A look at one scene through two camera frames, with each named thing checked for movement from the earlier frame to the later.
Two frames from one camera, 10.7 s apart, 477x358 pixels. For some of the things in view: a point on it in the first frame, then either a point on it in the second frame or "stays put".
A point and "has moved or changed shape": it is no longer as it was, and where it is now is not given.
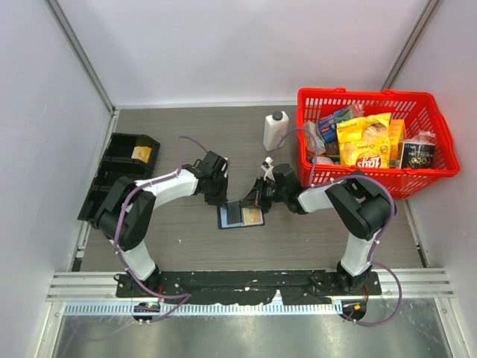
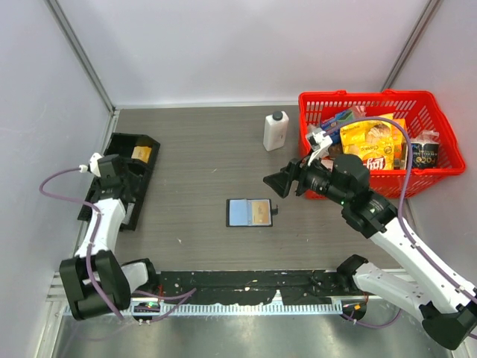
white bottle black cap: (276, 126) stays put
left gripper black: (221, 198) → (124, 171)
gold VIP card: (252, 215) has moved or changed shape
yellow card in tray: (141, 153) stays put
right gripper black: (259, 198) → (280, 182)
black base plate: (248, 287) stays put
